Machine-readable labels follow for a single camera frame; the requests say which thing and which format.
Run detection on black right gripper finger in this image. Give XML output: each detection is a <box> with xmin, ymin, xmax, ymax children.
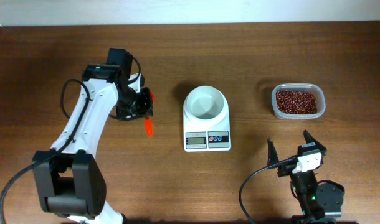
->
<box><xmin>267</xmin><ymin>138</ymin><xmax>279</xmax><ymax>168</ymax></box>
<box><xmin>303</xmin><ymin>130</ymin><xmax>316</xmax><ymax>144</ymax></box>

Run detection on orange measuring scoop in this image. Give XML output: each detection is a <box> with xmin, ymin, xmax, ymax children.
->
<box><xmin>144</xmin><ymin>92</ymin><xmax>155</xmax><ymax>138</ymax></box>

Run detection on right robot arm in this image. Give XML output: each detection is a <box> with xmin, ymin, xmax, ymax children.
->
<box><xmin>267</xmin><ymin>130</ymin><xmax>345</xmax><ymax>223</ymax></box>

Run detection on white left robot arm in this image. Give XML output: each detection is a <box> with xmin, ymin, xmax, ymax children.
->
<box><xmin>32</xmin><ymin>65</ymin><xmax>155</xmax><ymax>223</ymax></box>

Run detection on white bowl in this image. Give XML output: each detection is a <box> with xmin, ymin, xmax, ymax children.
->
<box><xmin>183</xmin><ymin>86</ymin><xmax>229</xmax><ymax>124</ymax></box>

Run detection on white kitchen scale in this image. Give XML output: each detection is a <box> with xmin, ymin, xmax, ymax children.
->
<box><xmin>183</xmin><ymin>93</ymin><xmax>232</xmax><ymax>152</ymax></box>

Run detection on red beans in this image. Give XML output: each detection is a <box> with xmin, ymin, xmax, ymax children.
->
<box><xmin>275</xmin><ymin>90</ymin><xmax>318</xmax><ymax>114</ymax></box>

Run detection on clear plastic container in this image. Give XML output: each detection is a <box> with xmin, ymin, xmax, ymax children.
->
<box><xmin>271</xmin><ymin>83</ymin><xmax>326</xmax><ymax>119</ymax></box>

